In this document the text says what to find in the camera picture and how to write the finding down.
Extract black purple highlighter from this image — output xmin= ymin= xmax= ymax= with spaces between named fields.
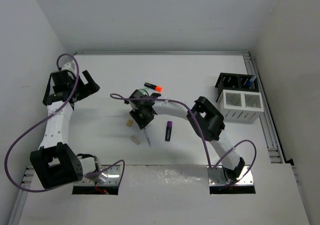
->
xmin=165 ymin=121 xmax=173 ymax=142

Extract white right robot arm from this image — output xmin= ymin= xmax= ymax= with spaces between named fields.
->
xmin=124 ymin=90 xmax=245 ymax=183

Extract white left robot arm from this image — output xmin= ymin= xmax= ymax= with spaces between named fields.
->
xmin=30 ymin=61 xmax=100 ymax=190

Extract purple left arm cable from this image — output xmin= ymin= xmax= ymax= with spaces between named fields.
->
xmin=4 ymin=53 xmax=126 ymax=192

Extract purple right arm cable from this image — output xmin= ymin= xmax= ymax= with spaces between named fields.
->
xmin=109 ymin=93 xmax=258 ymax=188

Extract white slotted organizer box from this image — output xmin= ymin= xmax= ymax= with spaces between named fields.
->
xmin=216 ymin=90 xmax=264 ymax=123

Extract black slotted organizer box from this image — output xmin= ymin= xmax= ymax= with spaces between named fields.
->
xmin=215 ymin=72 xmax=260 ymax=102

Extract metal base plate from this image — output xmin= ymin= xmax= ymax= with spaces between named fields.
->
xmin=74 ymin=165 xmax=122 ymax=187
xmin=207 ymin=165 xmax=254 ymax=187

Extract beige rectangular eraser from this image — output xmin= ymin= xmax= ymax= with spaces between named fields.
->
xmin=130 ymin=135 xmax=141 ymax=145

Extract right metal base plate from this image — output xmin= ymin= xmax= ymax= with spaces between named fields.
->
xmin=207 ymin=165 xmax=254 ymax=187

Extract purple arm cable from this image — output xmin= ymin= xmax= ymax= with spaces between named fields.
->
xmin=109 ymin=93 xmax=258 ymax=188
xmin=4 ymin=53 xmax=126 ymax=192

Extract tan square eraser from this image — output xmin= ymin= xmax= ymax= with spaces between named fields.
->
xmin=126 ymin=119 xmax=133 ymax=127

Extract blue pens in organizer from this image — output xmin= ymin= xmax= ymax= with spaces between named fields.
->
xmin=245 ymin=75 xmax=257 ymax=88

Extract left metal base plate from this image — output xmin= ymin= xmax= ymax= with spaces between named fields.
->
xmin=74 ymin=165 xmax=122 ymax=187

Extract black orange highlighter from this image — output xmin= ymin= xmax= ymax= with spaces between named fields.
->
xmin=144 ymin=82 xmax=163 ymax=93

